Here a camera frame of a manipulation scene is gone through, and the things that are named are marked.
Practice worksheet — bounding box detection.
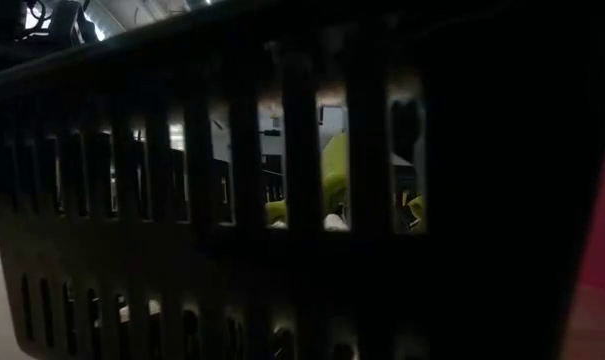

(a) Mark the black plastic basket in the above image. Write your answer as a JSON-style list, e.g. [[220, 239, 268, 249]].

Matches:
[[0, 0, 605, 360]]

